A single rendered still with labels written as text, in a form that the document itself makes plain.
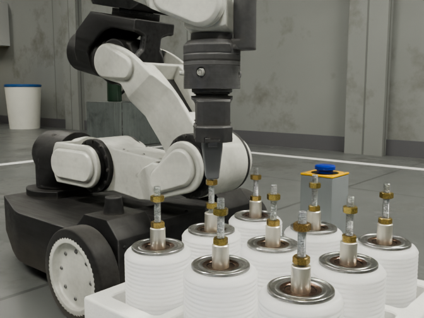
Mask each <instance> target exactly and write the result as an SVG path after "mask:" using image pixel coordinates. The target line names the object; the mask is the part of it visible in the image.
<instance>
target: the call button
mask: <svg viewBox="0 0 424 318"><path fill-rule="evenodd" d="M315 169H316V170H317V173H320V174H332V173H333V170H335V169H336V166H335V165H332V164H324V163H322V164H316V165H315Z"/></svg>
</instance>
